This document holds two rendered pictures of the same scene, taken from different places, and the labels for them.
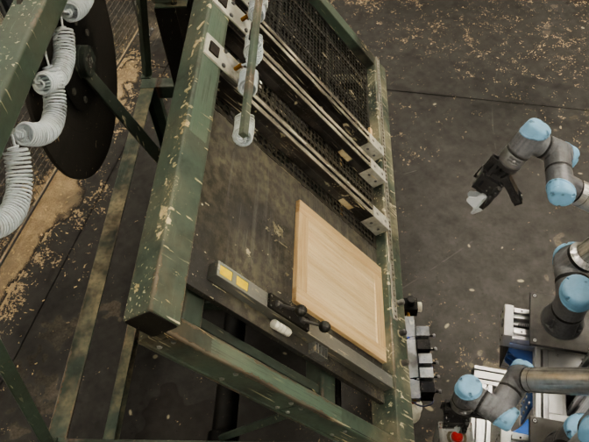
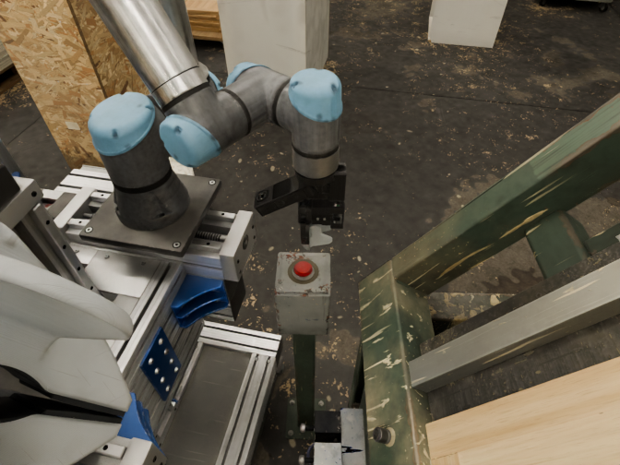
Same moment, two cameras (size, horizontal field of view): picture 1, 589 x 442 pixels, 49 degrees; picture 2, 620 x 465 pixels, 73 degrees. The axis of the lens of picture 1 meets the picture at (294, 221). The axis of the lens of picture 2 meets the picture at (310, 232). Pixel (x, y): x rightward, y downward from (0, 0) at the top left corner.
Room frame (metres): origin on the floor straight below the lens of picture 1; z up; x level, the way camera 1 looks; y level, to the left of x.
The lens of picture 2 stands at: (1.30, -0.52, 1.66)
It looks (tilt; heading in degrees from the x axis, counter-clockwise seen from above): 47 degrees down; 175
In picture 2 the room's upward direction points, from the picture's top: straight up
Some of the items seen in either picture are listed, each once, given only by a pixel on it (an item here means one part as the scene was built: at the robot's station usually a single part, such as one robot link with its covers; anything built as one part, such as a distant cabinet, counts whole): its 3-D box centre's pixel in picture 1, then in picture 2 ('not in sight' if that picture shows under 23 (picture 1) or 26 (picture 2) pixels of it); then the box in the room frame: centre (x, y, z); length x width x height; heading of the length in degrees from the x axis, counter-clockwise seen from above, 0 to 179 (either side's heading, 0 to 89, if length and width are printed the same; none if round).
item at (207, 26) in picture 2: not in sight; (208, 19); (-2.81, -1.13, 0.15); 0.61 x 0.52 x 0.31; 163
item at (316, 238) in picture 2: not in sight; (316, 239); (0.77, -0.47, 1.06); 0.06 x 0.03 x 0.09; 84
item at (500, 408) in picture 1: (500, 407); (257, 98); (0.70, -0.56, 1.32); 0.11 x 0.11 x 0.08; 47
